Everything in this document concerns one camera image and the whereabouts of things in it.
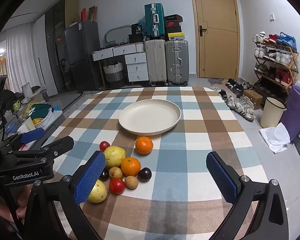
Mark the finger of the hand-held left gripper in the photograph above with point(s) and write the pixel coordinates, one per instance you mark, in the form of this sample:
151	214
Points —
32	135
60	143

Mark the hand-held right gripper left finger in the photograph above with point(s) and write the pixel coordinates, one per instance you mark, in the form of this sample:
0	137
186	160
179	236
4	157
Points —
90	177

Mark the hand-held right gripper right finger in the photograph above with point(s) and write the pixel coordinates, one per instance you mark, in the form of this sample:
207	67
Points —
221	177

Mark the dark purple plum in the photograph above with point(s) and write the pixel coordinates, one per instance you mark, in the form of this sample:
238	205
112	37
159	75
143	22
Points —
144	174
105	174

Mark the yellow guava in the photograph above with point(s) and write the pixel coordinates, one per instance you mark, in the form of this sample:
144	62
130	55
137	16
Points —
99	192
114	156

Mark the brown longan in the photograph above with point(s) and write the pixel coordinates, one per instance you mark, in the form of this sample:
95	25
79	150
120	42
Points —
131	182
115	173

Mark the small red tomato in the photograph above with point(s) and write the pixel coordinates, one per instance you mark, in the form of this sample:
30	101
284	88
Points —
105	145

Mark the orange mandarin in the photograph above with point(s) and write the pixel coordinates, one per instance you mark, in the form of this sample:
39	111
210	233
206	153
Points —
144	145
131	166

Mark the cream round plate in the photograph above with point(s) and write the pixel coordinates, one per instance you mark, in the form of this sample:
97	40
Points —
150	116

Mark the person's left hand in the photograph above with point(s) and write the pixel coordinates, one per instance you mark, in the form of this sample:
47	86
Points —
22	202

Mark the white cup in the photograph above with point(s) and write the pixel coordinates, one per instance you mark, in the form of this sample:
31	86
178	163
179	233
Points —
28	124

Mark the white plastic basket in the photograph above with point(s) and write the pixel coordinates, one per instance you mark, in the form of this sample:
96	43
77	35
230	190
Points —
46	121

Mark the yellow cloth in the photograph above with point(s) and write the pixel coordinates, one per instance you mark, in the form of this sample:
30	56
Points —
27	110

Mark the green cloth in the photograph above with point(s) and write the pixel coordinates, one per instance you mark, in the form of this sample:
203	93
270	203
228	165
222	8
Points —
41	110

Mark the white bucket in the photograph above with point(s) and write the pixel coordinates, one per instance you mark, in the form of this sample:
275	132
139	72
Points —
27	91

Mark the checked tablecloth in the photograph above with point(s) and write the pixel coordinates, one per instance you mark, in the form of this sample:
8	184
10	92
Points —
177	155

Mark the white plastic bag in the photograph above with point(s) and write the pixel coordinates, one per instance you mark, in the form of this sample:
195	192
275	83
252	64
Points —
275	136

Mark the cluster of black white shoes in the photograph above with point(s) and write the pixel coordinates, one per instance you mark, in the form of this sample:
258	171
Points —
242	105

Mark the cream waste bin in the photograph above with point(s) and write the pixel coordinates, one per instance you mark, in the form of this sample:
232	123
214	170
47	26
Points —
271	115

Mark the white wardrobe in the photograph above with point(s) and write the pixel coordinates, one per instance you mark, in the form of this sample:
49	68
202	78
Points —
40	55

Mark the white curtain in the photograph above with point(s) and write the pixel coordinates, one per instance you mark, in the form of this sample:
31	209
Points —
17	55

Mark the brown cardboard box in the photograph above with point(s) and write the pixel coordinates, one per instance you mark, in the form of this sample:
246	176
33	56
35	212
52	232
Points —
252	98

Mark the woven laundry basket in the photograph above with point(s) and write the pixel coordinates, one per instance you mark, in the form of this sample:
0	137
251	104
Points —
113	73

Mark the grey refrigerator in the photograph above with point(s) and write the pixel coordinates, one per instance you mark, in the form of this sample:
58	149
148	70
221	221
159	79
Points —
80	55

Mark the dark glass cabinet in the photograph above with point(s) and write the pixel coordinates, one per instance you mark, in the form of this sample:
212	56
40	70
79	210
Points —
55	42

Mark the door mat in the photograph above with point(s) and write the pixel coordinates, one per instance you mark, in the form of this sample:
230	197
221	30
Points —
216	80

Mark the purple bag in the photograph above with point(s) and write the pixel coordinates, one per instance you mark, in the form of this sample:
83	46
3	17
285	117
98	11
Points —
296	110

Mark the white desk with drawers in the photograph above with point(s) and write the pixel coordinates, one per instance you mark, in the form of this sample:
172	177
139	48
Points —
136	67

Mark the wooden shoe rack with shoes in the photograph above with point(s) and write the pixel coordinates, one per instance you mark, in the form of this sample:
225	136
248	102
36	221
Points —
285	76

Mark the silver suitcase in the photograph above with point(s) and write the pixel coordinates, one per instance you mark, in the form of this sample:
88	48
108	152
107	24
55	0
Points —
176	62

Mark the beige suitcase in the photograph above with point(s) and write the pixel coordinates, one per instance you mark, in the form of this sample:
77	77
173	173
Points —
155	60

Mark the light wooden cabinet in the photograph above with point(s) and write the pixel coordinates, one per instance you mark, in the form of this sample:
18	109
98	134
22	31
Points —
71	12

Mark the black storage box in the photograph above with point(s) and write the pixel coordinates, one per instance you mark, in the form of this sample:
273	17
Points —
135	38

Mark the flat cardboard pieces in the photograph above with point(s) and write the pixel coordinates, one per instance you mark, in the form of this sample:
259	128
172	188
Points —
93	13

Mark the black tub with label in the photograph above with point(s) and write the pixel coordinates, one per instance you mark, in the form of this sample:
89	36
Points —
136	29

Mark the wooden door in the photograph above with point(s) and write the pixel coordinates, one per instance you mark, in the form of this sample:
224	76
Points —
217	30

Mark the teal suitcase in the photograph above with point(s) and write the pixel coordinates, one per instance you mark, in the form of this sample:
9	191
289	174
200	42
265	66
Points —
153	20

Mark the red and black shoe box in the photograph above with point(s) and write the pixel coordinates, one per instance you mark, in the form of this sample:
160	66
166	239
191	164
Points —
173	27

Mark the oval mirror with grey frame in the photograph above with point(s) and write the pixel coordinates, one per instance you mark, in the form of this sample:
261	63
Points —
110	31

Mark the white light switch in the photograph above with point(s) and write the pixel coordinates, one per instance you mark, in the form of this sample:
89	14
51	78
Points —
272	17

